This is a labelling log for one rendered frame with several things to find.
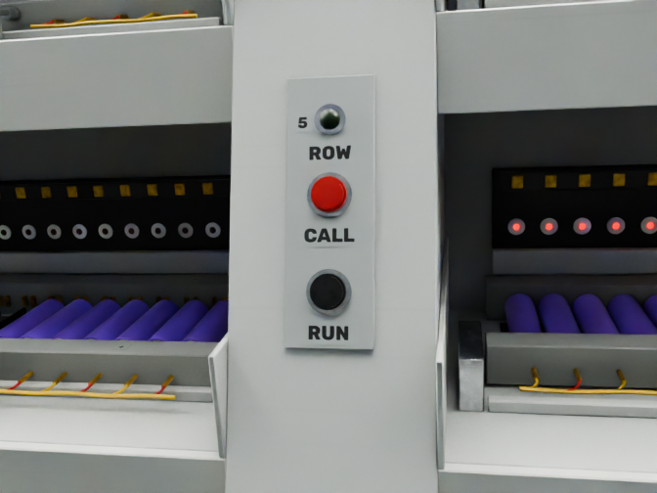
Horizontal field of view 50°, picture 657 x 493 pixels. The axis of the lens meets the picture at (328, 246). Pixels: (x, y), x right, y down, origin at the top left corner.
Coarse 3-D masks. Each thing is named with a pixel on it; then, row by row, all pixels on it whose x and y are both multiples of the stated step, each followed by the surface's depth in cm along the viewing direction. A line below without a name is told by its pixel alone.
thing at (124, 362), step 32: (0, 352) 39; (32, 352) 38; (64, 352) 38; (96, 352) 38; (128, 352) 38; (160, 352) 37; (192, 352) 37; (128, 384) 37; (160, 384) 38; (192, 384) 37
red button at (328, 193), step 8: (328, 176) 31; (320, 184) 31; (328, 184) 31; (336, 184) 31; (312, 192) 31; (320, 192) 31; (328, 192) 31; (336, 192) 31; (344, 192) 31; (312, 200) 31; (320, 200) 31; (328, 200) 31; (336, 200) 31; (344, 200) 31; (320, 208) 31; (328, 208) 31; (336, 208) 31
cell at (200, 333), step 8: (216, 304) 45; (224, 304) 45; (208, 312) 44; (216, 312) 44; (224, 312) 44; (200, 320) 43; (208, 320) 43; (216, 320) 43; (224, 320) 44; (200, 328) 41; (208, 328) 42; (216, 328) 42; (224, 328) 43; (192, 336) 40; (200, 336) 40; (208, 336) 41; (216, 336) 42
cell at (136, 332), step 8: (160, 304) 46; (168, 304) 46; (152, 312) 44; (160, 312) 45; (168, 312) 45; (176, 312) 46; (144, 320) 43; (152, 320) 44; (160, 320) 44; (128, 328) 42; (136, 328) 42; (144, 328) 42; (152, 328) 43; (120, 336) 41; (128, 336) 41; (136, 336) 41; (144, 336) 42
